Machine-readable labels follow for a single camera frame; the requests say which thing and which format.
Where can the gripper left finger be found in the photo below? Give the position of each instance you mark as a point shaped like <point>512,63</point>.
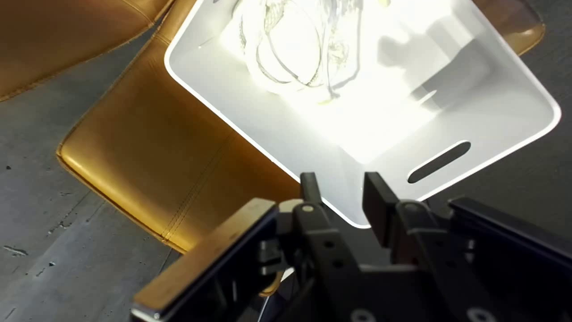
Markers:
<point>321,241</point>

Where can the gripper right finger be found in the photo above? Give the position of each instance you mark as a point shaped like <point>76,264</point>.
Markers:
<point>429,241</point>

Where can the white plastic bin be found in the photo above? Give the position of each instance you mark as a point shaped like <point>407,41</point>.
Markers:
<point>469,103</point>

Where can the tan leather seat cushion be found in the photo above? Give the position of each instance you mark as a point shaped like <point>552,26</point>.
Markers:
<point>62,36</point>
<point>156,152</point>

